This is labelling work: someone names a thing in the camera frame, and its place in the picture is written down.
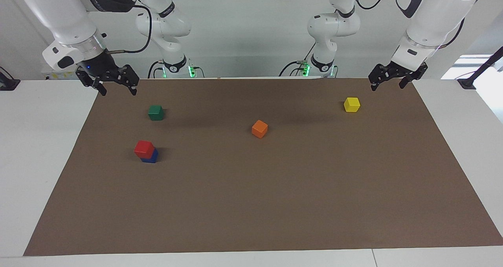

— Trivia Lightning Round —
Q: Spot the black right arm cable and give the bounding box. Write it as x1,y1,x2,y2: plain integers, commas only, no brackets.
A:
105,6,152,54

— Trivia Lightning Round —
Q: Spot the orange wooden block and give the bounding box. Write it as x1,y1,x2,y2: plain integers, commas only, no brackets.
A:
251,120,268,139

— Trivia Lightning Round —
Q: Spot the black base cable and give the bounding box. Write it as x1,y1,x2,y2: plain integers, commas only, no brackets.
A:
279,43,317,77
147,61,165,79

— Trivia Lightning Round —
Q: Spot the blue wooden block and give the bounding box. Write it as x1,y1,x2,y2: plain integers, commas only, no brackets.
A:
141,148,159,164

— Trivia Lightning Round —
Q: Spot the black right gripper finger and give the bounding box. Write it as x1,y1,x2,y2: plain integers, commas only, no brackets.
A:
75,70,108,97
117,64,140,96

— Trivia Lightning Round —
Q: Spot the black table clamp mount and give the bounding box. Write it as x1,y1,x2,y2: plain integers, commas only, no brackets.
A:
0,66,21,91

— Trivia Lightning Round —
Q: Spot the yellow wooden block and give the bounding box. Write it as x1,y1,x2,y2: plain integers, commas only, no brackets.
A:
343,97,361,113

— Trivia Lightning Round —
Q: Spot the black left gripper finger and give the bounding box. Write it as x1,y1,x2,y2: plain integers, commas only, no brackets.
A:
399,62,428,89
368,63,389,92

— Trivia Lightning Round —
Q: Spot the black angled stand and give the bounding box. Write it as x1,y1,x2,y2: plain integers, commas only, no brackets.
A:
457,46,503,90

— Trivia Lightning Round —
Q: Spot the brown table mat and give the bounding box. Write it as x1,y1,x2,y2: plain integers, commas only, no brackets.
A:
23,77,503,256

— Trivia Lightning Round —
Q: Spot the red wooden block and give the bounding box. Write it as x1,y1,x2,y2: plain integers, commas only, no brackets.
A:
134,140,156,159

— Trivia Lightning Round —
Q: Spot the white wall socket box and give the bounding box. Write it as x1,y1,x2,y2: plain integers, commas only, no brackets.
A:
44,70,79,81

